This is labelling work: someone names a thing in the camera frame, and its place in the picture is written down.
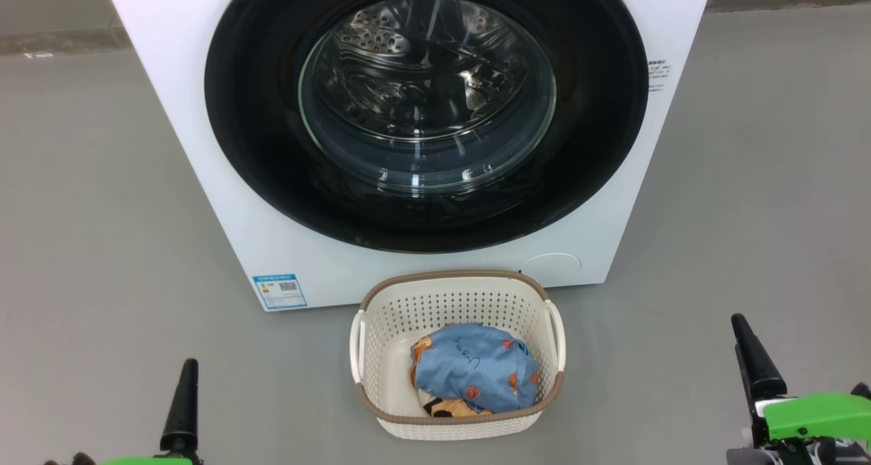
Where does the white front-load washing machine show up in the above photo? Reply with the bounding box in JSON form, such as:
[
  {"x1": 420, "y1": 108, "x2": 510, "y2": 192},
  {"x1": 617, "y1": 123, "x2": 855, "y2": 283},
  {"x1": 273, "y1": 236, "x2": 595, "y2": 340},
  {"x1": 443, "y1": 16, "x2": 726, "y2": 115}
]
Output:
[{"x1": 100, "y1": 0, "x2": 717, "y2": 312}]

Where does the blue energy label sticker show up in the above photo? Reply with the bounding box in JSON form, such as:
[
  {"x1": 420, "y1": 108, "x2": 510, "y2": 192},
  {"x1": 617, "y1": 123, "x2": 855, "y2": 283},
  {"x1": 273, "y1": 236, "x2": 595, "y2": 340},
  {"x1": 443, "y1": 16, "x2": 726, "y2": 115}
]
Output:
[{"x1": 252, "y1": 273, "x2": 308, "y2": 310}]

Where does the stainless steel washing machine drum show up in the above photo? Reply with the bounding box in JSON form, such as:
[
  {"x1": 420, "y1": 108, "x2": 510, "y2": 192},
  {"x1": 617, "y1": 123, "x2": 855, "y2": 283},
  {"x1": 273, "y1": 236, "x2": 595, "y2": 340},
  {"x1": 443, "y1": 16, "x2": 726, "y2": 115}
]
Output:
[{"x1": 320, "y1": 0, "x2": 545, "y2": 142}]

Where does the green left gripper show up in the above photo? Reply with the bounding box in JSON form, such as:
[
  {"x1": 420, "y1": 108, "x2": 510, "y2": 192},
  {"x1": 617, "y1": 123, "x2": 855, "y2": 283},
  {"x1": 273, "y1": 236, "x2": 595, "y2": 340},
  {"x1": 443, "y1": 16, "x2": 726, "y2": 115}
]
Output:
[{"x1": 41, "y1": 358, "x2": 205, "y2": 465}]

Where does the blue patterned cloth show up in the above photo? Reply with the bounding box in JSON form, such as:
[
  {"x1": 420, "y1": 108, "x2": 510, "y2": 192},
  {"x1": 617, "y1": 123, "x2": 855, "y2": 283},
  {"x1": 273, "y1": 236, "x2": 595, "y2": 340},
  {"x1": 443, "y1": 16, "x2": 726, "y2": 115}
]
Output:
[{"x1": 410, "y1": 323, "x2": 542, "y2": 415}]

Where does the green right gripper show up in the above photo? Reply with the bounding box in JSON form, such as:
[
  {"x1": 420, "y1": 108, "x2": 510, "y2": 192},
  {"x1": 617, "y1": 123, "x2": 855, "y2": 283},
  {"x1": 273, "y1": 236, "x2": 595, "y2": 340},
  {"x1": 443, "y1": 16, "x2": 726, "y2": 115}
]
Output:
[{"x1": 727, "y1": 313, "x2": 871, "y2": 465}]

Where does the round white filter cover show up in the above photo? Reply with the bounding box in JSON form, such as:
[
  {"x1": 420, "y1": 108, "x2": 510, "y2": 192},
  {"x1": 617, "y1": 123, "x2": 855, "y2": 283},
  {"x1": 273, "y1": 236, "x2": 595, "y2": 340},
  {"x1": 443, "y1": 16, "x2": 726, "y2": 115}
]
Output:
[{"x1": 521, "y1": 253, "x2": 582, "y2": 289}]

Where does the black round glass washer door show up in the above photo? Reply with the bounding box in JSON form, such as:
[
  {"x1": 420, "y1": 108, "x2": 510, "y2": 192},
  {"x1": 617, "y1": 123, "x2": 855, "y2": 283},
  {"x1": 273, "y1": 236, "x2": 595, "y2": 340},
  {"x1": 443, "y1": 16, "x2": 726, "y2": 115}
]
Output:
[{"x1": 204, "y1": 0, "x2": 649, "y2": 253}]

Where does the cream perforated laundry basket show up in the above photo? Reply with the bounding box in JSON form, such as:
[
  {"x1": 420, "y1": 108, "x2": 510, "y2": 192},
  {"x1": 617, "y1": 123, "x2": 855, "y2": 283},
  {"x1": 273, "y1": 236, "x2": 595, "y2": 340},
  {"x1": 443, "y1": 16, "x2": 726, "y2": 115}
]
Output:
[{"x1": 349, "y1": 269, "x2": 567, "y2": 441}]

